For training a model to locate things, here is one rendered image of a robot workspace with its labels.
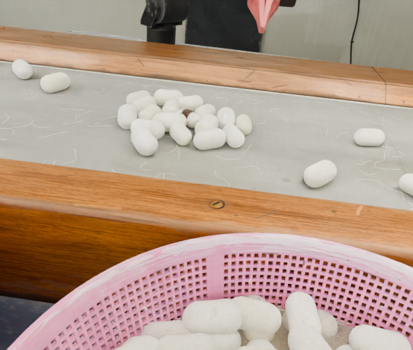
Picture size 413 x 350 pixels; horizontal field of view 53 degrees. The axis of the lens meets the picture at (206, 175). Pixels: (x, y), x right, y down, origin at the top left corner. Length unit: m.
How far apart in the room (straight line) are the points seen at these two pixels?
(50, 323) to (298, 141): 0.32
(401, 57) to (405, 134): 2.10
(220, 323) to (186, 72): 0.43
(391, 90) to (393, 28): 1.95
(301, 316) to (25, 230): 0.19
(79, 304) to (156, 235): 0.08
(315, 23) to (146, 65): 1.96
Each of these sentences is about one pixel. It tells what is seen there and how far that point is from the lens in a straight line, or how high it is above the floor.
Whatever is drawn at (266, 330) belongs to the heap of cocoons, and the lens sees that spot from 0.25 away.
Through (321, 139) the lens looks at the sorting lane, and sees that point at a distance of 0.47.
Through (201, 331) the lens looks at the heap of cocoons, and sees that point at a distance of 0.24.
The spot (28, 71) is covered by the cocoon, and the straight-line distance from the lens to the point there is 0.59.
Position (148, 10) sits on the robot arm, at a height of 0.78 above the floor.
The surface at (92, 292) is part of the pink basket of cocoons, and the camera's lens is 0.22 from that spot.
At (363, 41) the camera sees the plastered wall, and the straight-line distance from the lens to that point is 2.56.
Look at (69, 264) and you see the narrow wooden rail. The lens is 0.31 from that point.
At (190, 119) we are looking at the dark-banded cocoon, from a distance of 0.44.
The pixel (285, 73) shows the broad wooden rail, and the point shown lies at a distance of 0.61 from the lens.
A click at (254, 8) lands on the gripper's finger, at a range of 0.65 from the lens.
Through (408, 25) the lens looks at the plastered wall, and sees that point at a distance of 2.59.
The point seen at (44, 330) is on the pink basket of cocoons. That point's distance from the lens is 0.21.
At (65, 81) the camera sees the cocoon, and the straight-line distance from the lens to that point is 0.55.
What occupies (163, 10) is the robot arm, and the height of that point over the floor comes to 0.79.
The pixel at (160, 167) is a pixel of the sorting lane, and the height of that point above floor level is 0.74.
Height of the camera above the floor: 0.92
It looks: 30 degrees down
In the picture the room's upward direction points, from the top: 5 degrees clockwise
